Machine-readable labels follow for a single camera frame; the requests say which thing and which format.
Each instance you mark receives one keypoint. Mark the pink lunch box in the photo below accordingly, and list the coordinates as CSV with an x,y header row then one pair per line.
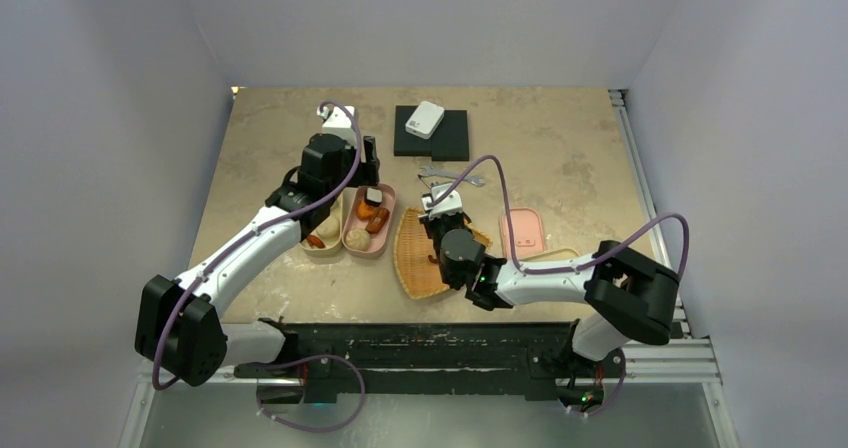
x,y
380,241

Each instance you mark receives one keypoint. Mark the white black sushi piece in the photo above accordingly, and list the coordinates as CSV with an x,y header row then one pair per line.
x,y
373,196

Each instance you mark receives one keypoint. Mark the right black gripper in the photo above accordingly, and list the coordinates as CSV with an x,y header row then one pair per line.
x,y
431,223

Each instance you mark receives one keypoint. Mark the beige lunch box lid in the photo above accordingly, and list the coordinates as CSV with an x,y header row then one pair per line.
x,y
555,255

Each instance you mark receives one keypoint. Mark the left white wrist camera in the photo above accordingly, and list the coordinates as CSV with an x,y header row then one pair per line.
x,y
336,122

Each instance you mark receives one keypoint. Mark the pink lunch box lid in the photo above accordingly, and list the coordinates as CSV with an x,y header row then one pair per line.
x,y
527,237

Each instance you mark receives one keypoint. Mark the orange fried chicken piece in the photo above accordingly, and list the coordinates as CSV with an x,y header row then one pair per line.
x,y
365,211

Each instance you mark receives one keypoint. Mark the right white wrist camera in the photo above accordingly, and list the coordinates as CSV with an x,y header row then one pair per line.
x,y
450,205

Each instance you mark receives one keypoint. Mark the dark red sausage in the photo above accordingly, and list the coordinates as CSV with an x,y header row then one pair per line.
x,y
377,221

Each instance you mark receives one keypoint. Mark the aluminium rail right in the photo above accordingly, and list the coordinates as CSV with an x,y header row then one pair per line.
x,y
660,252

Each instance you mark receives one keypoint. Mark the beige steamed bun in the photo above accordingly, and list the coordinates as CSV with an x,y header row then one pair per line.
x,y
328,230
358,239

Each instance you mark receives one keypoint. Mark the silver wrench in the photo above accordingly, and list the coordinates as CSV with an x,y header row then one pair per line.
x,y
426,171

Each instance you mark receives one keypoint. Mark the small red food piece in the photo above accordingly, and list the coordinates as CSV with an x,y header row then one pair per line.
x,y
315,242

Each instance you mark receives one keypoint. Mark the beige lunch box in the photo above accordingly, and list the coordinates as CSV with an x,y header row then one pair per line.
x,y
332,247

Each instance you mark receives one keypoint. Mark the black foam block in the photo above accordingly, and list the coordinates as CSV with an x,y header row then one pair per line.
x,y
449,143

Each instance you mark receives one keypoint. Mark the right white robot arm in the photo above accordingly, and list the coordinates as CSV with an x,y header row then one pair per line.
x,y
633,297

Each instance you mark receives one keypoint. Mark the white small box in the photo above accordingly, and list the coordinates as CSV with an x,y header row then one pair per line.
x,y
424,120

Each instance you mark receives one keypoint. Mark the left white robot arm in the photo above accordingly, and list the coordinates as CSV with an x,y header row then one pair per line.
x,y
179,325

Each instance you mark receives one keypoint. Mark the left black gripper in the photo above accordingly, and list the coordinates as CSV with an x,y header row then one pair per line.
x,y
365,174

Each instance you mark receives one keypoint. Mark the black table front frame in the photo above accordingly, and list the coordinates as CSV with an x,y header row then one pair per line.
x,y
529,359

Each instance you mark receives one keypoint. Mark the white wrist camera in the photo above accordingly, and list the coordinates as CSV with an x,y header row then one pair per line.
x,y
450,205
336,122

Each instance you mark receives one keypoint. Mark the woven bamboo basket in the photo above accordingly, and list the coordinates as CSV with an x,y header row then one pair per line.
x,y
412,252

